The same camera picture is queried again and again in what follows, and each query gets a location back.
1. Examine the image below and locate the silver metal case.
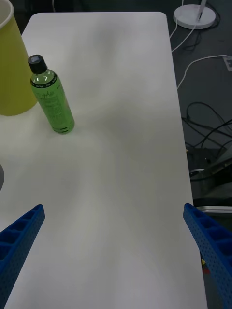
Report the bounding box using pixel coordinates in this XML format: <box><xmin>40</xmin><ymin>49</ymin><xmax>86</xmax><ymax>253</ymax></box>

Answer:
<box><xmin>195</xmin><ymin>206</ymin><xmax>232</xmax><ymax>214</ymax></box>

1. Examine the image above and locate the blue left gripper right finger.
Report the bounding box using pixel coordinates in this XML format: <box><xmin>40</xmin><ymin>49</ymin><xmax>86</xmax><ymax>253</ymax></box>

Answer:
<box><xmin>182</xmin><ymin>203</ymin><xmax>232</xmax><ymax>309</ymax></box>

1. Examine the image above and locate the white round stand base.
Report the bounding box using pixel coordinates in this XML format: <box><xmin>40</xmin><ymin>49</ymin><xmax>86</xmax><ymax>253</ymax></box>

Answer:
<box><xmin>173</xmin><ymin>0</ymin><xmax>217</xmax><ymax>30</ymax></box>

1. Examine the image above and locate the green plastic bottle black cap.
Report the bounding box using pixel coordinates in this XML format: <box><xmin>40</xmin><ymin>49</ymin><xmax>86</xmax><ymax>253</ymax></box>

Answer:
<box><xmin>27</xmin><ymin>54</ymin><xmax>75</xmax><ymax>135</ymax></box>

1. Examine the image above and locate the white cable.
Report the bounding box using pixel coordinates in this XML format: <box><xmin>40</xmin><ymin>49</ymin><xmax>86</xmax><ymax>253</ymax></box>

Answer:
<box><xmin>177</xmin><ymin>55</ymin><xmax>229</xmax><ymax>90</ymax></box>
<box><xmin>171</xmin><ymin>24</ymin><xmax>198</xmax><ymax>53</ymax></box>

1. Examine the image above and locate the yellow-green plastic bin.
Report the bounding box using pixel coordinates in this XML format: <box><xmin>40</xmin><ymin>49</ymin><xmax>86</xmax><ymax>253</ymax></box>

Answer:
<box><xmin>0</xmin><ymin>0</ymin><xmax>39</xmax><ymax>116</ymax></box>

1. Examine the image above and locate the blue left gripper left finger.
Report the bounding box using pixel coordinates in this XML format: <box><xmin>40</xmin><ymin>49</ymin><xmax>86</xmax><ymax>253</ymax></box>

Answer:
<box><xmin>0</xmin><ymin>204</ymin><xmax>46</xmax><ymax>309</ymax></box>

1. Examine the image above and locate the black cable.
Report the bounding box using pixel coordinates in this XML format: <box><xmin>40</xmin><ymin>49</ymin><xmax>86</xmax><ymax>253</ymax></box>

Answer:
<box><xmin>186</xmin><ymin>102</ymin><xmax>232</xmax><ymax>145</ymax></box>

